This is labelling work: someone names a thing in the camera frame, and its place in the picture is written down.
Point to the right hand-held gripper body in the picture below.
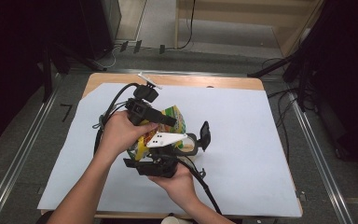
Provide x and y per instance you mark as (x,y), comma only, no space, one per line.
(161,168)

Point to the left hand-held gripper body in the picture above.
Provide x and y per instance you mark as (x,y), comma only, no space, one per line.
(140,110)

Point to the yellow green spout pouch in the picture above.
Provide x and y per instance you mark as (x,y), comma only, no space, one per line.
(178,113)

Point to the person's right hand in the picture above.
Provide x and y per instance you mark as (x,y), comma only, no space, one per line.
(180,183)

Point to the person's left hand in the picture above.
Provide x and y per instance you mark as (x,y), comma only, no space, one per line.
(118,133)

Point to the white round object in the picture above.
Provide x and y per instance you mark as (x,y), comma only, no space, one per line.
(175,221)

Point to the white paper sheet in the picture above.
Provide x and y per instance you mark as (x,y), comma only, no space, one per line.
(245,155)

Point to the black cabinet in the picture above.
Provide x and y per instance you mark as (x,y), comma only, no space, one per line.
(102,25)

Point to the black metal stand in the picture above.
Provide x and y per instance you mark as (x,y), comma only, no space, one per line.
(47,77)

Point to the black tripod stand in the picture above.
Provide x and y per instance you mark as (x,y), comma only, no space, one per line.
(270,66)

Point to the black curtain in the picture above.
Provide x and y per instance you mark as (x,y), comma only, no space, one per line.
(6,62)
(354,62)

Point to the black floor bracket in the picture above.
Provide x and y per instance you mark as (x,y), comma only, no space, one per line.
(123,46)
(137,46)
(162,49)

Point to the metal floor rail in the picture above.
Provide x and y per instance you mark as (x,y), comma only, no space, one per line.
(23,147)
(318,158)

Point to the wooden frame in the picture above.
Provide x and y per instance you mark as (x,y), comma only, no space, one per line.
(245,9)

